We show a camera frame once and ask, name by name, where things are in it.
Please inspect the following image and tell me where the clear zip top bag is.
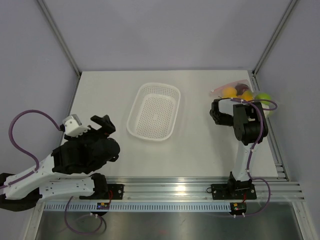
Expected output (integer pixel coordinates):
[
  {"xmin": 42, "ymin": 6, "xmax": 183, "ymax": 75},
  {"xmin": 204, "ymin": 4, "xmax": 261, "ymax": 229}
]
[{"xmin": 209, "ymin": 79, "xmax": 272, "ymax": 119}]

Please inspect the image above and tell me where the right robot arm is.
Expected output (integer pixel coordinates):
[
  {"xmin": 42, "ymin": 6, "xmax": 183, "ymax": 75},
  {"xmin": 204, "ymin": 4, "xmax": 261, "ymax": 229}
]
[{"xmin": 209, "ymin": 98, "xmax": 269, "ymax": 200}]

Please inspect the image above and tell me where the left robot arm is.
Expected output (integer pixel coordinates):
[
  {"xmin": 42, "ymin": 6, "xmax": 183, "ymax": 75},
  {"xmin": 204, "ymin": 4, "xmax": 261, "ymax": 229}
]
[{"xmin": 0, "ymin": 114, "xmax": 121, "ymax": 212}]

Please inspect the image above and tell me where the fake orange fruit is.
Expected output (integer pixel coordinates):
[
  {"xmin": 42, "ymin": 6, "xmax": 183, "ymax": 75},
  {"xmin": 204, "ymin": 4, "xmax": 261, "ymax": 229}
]
[{"xmin": 222, "ymin": 86, "xmax": 237, "ymax": 98}]

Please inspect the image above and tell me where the fake peach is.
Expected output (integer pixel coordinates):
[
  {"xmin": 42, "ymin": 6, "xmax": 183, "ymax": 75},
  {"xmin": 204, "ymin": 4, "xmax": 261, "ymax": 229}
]
[{"xmin": 237, "ymin": 90, "xmax": 254, "ymax": 101}]

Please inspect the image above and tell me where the fake dark red apple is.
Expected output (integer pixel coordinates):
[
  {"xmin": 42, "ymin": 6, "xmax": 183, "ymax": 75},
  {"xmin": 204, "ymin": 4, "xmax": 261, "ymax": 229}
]
[{"xmin": 234, "ymin": 83, "xmax": 251, "ymax": 96}]

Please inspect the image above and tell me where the fake green apple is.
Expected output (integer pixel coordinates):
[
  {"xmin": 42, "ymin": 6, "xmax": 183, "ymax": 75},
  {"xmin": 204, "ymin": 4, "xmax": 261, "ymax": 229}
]
[{"xmin": 254, "ymin": 92, "xmax": 272, "ymax": 106}]

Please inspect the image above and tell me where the white perforated plastic basket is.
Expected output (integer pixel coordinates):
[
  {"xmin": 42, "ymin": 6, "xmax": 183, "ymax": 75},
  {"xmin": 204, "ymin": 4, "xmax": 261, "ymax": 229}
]
[{"xmin": 126, "ymin": 82, "xmax": 181, "ymax": 142}]

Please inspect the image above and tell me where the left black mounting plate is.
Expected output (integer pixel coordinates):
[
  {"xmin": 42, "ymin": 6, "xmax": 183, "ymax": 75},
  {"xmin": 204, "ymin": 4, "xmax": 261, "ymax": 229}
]
[{"xmin": 79, "ymin": 183, "xmax": 124, "ymax": 200}]

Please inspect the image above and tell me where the black mounting plate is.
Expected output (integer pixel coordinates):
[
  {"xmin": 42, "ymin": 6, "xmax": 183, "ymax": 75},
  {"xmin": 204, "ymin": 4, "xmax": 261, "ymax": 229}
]
[
  {"xmin": 79, "ymin": 183, "xmax": 124, "ymax": 200},
  {"xmin": 210, "ymin": 183, "xmax": 257, "ymax": 200}
]

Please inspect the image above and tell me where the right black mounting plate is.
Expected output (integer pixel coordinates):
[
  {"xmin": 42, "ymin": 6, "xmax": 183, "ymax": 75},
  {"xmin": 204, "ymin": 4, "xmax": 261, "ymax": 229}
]
[{"xmin": 210, "ymin": 183, "xmax": 257, "ymax": 200}]

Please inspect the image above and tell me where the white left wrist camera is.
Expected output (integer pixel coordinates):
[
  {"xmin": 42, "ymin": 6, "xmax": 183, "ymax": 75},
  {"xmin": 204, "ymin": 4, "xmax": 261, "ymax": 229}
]
[{"xmin": 62, "ymin": 114, "xmax": 90, "ymax": 138}]

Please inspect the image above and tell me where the white slotted cable duct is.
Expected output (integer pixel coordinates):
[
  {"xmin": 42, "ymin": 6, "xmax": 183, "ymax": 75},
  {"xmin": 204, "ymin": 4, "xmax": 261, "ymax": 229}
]
[{"xmin": 44, "ymin": 202, "xmax": 231, "ymax": 213}]

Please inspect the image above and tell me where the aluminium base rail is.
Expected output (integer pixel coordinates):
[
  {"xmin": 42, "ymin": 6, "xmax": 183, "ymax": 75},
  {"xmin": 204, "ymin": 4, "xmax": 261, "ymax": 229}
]
[{"xmin": 106, "ymin": 177, "xmax": 305, "ymax": 202}]

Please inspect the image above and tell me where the left aluminium frame post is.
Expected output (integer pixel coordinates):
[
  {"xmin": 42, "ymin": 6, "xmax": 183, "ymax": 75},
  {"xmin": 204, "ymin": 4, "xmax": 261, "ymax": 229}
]
[{"xmin": 35, "ymin": 0, "xmax": 82, "ymax": 79}]

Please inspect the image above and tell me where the aluminium frame post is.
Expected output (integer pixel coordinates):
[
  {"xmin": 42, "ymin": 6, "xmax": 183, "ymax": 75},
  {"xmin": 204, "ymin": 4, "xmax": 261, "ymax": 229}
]
[
  {"xmin": 35, "ymin": 0, "xmax": 82, "ymax": 79},
  {"xmin": 252, "ymin": 0, "xmax": 300, "ymax": 77}
]

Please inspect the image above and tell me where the right aluminium frame post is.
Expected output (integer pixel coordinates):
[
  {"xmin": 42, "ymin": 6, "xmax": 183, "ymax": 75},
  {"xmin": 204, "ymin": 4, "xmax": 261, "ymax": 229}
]
[{"xmin": 252, "ymin": 0, "xmax": 300, "ymax": 77}]

